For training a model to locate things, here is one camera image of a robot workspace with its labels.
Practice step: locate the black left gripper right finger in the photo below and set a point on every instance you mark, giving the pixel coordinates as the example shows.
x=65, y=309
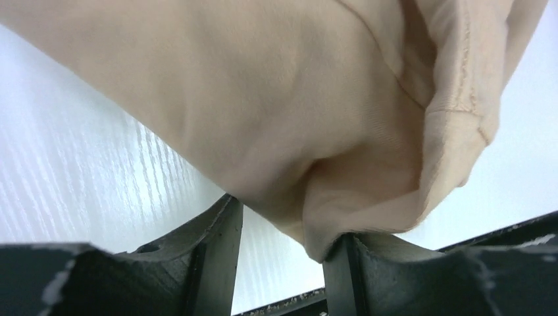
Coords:
x=436, y=283

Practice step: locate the beige t shirt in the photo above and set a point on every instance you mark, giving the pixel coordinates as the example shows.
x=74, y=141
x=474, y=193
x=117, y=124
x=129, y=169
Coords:
x=324, y=117

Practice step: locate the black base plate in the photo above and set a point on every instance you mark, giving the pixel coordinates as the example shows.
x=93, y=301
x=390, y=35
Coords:
x=501, y=235

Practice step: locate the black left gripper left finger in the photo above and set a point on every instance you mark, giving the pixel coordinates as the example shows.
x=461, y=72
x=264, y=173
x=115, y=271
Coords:
x=188, y=271

